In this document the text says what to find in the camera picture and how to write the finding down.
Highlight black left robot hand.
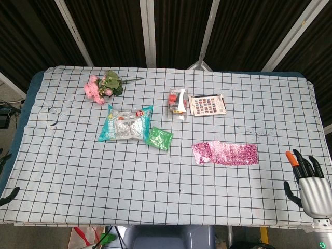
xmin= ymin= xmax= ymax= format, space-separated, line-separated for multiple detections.
xmin=0 ymin=148 xmax=20 ymax=208

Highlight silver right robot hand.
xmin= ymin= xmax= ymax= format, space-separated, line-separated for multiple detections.
xmin=283 ymin=149 xmax=332 ymax=220

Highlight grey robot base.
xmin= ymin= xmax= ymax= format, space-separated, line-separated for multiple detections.
xmin=123 ymin=224 xmax=216 ymax=249

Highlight yellow bar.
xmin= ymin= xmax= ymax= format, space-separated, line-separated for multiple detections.
xmin=260 ymin=226 xmax=269 ymax=245

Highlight red white bag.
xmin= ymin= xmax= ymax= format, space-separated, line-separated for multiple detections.
xmin=67 ymin=226 xmax=106 ymax=249

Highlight green plastic object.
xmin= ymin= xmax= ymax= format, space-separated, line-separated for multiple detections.
xmin=100 ymin=232 xmax=117 ymax=246

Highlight teal silver snack bag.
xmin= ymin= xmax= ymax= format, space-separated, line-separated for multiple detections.
xmin=98 ymin=103 xmax=154 ymax=143

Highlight pink artificial flower bouquet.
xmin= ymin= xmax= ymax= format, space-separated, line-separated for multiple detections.
xmin=83 ymin=70 xmax=146 ymax=106

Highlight cardboard sheet with colour swatches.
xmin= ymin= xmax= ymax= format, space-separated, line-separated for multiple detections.
xmin=188 ymin=93 xmax=228 ymax=117

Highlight white black checked tablecloth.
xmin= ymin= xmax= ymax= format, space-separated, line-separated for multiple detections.
xmin=0 ymin=66 xmax=332 ymax=229

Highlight green tea sachet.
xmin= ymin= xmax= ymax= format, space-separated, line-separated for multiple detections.
xmin=145 ymin=126 xmax=174 ymax=151

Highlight clear box with red toy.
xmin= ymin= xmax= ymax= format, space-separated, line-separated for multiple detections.
xmin=167 ymin=88 xmax=189 ymax=121

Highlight dark brown curtain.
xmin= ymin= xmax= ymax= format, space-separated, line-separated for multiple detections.
xmin=0 ymin=0 xmax=332 ymax=122

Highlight black cables on floor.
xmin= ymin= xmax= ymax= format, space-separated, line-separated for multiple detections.
xmin=0 ymin=100 xmax=23 ymax=129

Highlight white partition post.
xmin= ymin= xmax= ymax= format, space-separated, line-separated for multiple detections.
xmin=261 ymin=0 xmax=325 ymax=72
xmin=139 ymin=0 xmax=157 ymax=68
xmin=186 ymin=0 xmax=221 ymax=71
xmin=54 ymin=0 xmax=94 ymax=67

